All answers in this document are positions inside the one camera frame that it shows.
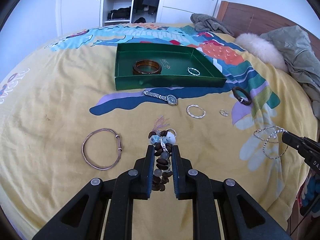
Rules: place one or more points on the twisted silver bangle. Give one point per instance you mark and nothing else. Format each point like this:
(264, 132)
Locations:
(193, 115)

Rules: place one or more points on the silver wrist watch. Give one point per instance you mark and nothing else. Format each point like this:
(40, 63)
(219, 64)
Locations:
(170, 99)

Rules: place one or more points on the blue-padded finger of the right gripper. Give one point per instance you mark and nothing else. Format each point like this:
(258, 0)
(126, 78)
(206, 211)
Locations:
(292, 140)

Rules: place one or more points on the silver beaded bracelet set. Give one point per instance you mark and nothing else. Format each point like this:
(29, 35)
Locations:
(270, 136)

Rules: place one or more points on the colourful illustrated bed cover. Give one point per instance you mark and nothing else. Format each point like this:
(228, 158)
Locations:
(63, 91)

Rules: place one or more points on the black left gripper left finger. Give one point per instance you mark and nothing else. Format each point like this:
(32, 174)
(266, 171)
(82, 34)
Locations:
(103, 209)

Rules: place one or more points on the rose gold bangle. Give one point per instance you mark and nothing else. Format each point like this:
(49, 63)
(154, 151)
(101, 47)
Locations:
(84, 155)

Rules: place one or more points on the white open wardrobe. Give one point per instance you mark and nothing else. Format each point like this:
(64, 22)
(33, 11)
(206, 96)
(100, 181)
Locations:
(168, 11)

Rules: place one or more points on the amber translucent bangle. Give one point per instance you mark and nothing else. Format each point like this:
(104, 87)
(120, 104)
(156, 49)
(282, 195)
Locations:
(146, 67)

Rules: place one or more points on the wooden headboard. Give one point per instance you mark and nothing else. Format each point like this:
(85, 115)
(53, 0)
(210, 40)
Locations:
(240, 18)

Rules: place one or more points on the grey-green jacket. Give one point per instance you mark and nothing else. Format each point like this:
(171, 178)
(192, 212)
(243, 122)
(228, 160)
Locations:
(295, 46)

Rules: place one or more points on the white door with handle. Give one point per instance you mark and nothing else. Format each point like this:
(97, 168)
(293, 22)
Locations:
(76, 15)

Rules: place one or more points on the green metallic tray box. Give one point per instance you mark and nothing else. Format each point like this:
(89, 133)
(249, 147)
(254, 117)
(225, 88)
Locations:
(181, 67)

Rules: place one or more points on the white fluffy pillow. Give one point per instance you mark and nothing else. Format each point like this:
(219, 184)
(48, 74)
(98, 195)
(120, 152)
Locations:
(262, 49)

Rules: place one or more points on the grey-brown crumpled towel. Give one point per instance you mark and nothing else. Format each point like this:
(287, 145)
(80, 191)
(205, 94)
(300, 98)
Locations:
(203, 22)

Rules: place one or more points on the folded black clothes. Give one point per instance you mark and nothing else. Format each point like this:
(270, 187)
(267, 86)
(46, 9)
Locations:
(119, 14)

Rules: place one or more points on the dark jade bangle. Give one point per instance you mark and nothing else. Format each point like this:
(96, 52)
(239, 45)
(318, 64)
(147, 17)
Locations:
(242, 96)

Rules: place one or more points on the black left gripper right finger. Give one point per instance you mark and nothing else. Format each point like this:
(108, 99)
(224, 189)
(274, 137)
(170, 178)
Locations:
(221, 209)

